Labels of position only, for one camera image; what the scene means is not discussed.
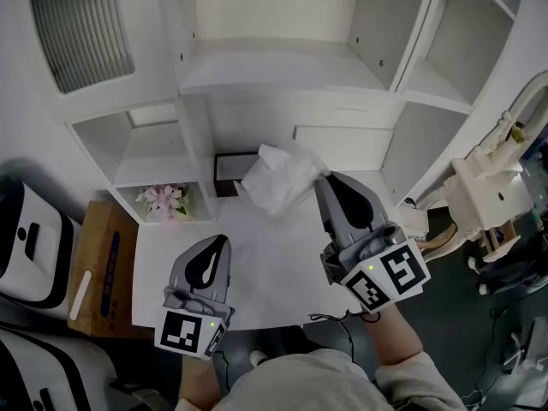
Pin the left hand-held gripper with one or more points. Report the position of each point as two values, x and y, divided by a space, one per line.
180 332

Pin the white desk with hutch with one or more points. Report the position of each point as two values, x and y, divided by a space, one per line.
274 71

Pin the patterned cushion wooden stool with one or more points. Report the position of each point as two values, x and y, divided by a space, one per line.
417 225

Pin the person's grey shirt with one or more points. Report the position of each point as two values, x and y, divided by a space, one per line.
317 388

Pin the person's right forearm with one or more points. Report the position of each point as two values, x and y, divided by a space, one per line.
394 336

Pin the white and black robot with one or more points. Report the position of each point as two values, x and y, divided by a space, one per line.
30 246
51 371

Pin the person's left white shoe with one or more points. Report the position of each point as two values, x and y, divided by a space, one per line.
258 358

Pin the white table top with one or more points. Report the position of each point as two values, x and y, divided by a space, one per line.
274 272

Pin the brown cardboard box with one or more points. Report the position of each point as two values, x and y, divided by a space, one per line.
103 246

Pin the dark brown open box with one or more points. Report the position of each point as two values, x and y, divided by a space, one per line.
227 174

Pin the white tissues pack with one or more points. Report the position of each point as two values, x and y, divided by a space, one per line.
278 178

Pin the pink flowers in pot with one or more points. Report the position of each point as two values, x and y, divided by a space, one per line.
164 199

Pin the white floor stand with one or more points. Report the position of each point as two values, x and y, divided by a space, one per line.
531 349

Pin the white ornate vanity table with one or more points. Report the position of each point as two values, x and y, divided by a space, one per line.
488 204

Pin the white flat strip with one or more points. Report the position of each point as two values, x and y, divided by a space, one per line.
80 296

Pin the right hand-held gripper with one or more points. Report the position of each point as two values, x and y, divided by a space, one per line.
385 272

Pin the person's left forearm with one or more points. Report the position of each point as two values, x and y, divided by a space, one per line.
197 379

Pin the white oval vanity mirror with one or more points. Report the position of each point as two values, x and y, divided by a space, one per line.
520 118

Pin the grey shell chair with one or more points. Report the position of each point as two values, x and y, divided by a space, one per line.
141 396

